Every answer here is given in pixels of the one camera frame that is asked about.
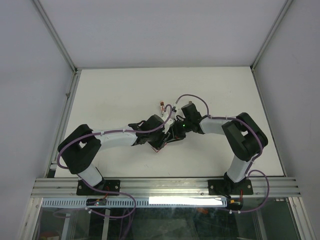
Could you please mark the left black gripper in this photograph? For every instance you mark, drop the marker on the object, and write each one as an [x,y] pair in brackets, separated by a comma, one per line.
[161,143]

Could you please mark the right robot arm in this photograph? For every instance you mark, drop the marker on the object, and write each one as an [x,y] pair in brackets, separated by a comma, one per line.
[240,133]

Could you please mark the aluminium mounting rail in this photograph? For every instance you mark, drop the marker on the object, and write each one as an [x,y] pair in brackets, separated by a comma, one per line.
[258,187]

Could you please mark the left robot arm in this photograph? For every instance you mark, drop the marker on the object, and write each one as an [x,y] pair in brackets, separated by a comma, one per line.
[80,148]

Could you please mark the pink mini stapler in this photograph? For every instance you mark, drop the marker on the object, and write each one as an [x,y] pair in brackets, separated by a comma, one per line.
[163,110]

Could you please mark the red white staple box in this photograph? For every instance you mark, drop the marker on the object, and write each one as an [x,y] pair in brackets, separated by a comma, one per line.
[156,150]

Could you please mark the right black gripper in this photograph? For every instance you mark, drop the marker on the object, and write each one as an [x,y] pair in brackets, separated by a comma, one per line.
[176,134]

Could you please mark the white slotted cable duct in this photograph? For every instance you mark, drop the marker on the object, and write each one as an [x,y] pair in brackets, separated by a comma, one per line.
[143,202]

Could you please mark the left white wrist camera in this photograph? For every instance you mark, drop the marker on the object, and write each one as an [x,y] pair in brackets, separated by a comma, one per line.
[169,123]

